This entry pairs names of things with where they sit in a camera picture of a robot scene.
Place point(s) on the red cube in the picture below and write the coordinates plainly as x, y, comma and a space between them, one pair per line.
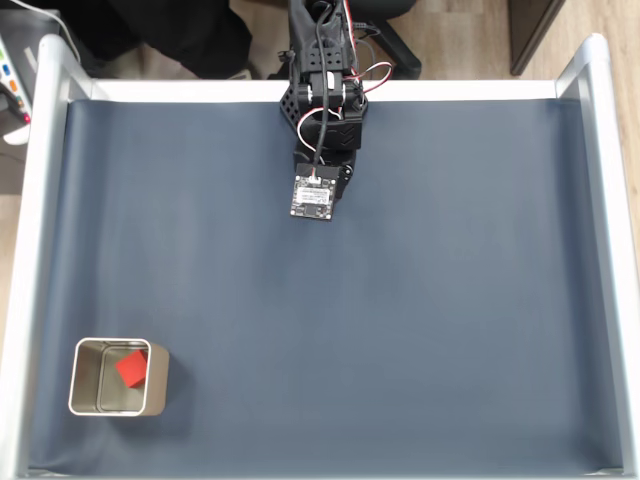
132, 371

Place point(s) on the square metal tin container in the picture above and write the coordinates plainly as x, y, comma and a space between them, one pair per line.
85, 380

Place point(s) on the black office chair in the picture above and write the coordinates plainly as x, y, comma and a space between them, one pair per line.
395, 45

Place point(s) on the dark blue mat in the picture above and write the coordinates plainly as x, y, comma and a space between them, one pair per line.
300, 325

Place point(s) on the dark wooden cabinet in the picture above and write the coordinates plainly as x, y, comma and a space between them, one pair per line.
535, 30

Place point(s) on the white device coloured buttons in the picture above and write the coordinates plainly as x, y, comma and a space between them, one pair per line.
12, 90

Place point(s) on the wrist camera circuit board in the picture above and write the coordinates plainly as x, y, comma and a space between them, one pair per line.
312, 197

